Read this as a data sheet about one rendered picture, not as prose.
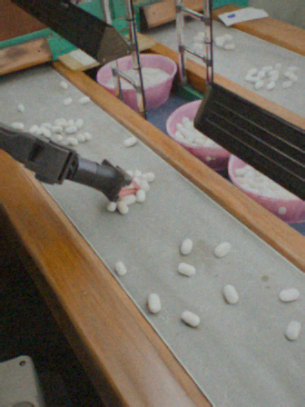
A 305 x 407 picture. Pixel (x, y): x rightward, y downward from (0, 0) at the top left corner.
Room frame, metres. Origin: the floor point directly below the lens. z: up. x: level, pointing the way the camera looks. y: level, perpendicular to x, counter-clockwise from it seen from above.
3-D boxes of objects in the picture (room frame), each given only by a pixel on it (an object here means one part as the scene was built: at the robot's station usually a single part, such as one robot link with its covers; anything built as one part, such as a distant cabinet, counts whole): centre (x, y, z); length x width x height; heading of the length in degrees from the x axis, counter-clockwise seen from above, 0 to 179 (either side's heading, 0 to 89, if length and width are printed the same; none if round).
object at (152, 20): (2.04, -0.21, 0.83); 0.30 x 0.06 x 0.07; 116
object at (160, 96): (1.65, -0.02, 0.72); 0.27 x 0.27 x 0.10
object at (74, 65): (1.84, 0.08, 0.77); 0.33 x 0.15 x 0.01; 116
